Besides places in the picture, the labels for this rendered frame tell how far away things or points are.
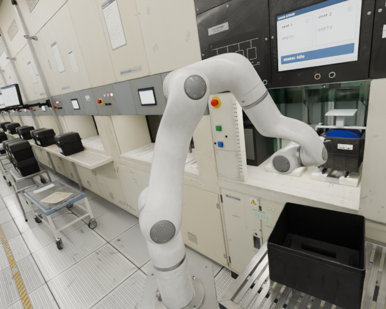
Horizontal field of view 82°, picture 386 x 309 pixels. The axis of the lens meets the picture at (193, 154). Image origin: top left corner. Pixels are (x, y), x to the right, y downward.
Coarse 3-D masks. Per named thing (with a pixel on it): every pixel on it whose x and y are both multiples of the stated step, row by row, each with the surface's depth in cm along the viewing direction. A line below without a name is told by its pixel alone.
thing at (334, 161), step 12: (336, 120) 114; (336, 144) 111; (348, 144) 107; (360, 144) 104; (336, 156) 113; (348, 156) 110; (360, 156) 108; (324, 168) 124; (336, 168) 115; (348, 168) 112
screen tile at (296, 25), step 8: (280, 24) 91; (288, 24) 89; (296, 24) 87; (280, 32) 92; (288, 32) 90; (304, 32) 86; (288, 40) 91; (296, 40) 89; (304, 40) 87; (288, 48) 92; (296, 48) 90
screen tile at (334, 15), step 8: (336, 8) 77; (344, 8) 76; (320, 16) 81; (328, 16) 79; (336, 16) 78; (344, 16) 76; (352, 16) 75; (320, 24) 82; (344, 24) 77; (352, 24) 76; (320, 32) 83; (328, 32) 81; (336, 32) 79; (344, 32) 78; (352, 32) 77; (320, 40) 83; (328, 40) 82; (336, 40) 80
